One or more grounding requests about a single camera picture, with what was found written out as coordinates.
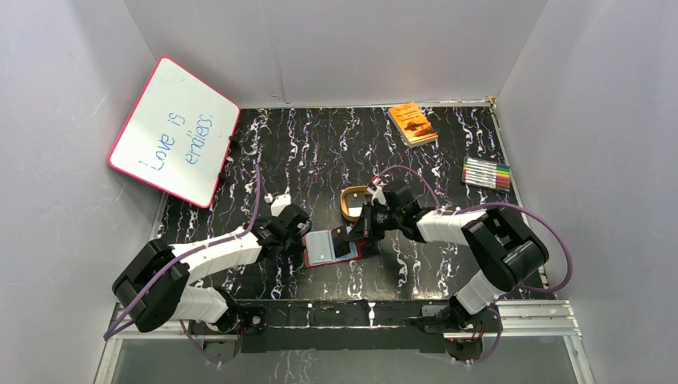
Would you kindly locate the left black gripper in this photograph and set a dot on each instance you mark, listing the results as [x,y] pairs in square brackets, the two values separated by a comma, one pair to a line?
[299,230]

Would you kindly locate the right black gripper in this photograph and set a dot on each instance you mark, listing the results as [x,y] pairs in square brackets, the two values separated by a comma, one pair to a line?
[365,230]

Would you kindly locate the red card holder wallet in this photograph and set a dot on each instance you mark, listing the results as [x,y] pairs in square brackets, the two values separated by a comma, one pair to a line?
[319,249]

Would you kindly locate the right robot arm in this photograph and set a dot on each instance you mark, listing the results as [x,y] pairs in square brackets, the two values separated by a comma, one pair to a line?
[505,248]

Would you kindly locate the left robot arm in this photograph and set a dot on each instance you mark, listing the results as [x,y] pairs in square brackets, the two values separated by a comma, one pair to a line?
[159,283]

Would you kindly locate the gold oval tray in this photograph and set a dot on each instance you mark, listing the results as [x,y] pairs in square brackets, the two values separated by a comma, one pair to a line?
[352,200]

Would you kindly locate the orange book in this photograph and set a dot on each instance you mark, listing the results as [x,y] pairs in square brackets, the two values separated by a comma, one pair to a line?
[413,125]

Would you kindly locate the pack of coloured markers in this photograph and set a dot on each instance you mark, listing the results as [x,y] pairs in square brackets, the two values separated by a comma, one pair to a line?
[486,174]

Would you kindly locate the pink framed whiteboard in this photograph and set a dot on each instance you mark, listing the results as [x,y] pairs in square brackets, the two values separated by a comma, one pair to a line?
[178,135]

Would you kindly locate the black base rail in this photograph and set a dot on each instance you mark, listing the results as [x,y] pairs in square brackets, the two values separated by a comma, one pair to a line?
[429,326]

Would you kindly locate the aluminium frame rail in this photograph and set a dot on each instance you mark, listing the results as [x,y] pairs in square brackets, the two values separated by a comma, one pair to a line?
[535,318]

